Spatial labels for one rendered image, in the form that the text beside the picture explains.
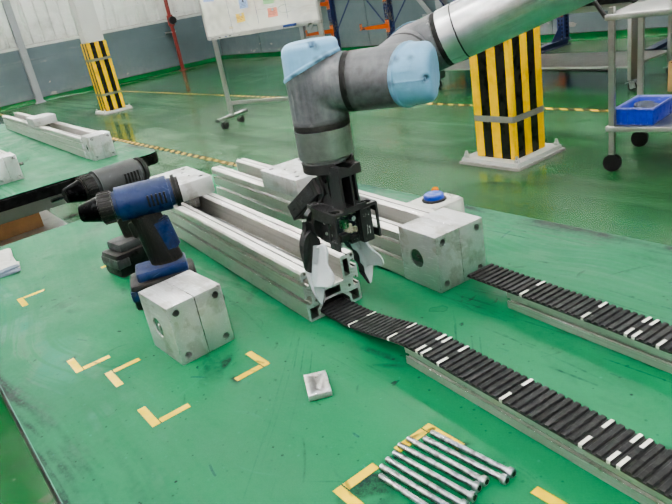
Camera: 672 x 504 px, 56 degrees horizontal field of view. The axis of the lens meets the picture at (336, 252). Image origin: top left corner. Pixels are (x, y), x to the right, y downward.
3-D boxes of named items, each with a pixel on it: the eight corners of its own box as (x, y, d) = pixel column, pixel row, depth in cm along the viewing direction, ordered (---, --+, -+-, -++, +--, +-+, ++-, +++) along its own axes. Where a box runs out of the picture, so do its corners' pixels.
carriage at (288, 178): (345, 195, 135) (339, 165, 132) (301, 211, 130) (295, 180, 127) (307, 184, 148) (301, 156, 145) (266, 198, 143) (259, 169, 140)
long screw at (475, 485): (483, 489, 61) (482, 481, 61) (477, 495, 61) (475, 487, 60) (402, 445, 69) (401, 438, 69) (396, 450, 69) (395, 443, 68)
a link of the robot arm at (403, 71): (441, 26, 81) (359, 38, 84) (424, 45, 71) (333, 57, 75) (447, 87, 84) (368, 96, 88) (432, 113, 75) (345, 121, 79)
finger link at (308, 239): (301, 273, 89) (308, 211, 87) (295, 270, 90) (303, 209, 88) (329, 272, 92) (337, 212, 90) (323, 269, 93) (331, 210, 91)
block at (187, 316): (248, 332, 99) (233, 277, 95) (183, 366, 92) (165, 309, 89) (216, 314, 106) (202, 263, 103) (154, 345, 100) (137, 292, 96)
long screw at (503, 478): (510, 481, 61) (509, 473, 61) (504, 487, 61) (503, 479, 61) (427, 439, 69) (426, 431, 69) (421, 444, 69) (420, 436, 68)
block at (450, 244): (497, 265, 105) (492, 212, 101) (441, 293, 99) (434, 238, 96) (459, 252, 112) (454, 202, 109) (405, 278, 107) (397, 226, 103)
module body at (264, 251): (362, 298, 102) (353, 250, 99) (310, 322, 98) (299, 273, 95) (187, 208, 167) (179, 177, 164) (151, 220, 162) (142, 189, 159)
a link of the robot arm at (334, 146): (283, 131, 85) (333, 116, 89) (290, 164, 87) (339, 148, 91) (312, 136, 79) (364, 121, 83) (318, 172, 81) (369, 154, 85)
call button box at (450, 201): (466, 226, 123) (463, 195, 121) (429, 242, 119) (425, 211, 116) (439, 218, 129) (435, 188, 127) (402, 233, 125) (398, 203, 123)
